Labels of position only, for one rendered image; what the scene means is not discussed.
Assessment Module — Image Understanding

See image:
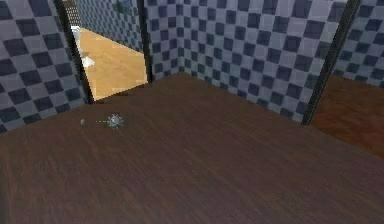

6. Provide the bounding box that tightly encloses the grey spiked ball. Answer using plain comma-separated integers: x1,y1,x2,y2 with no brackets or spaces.
79,113,125,130

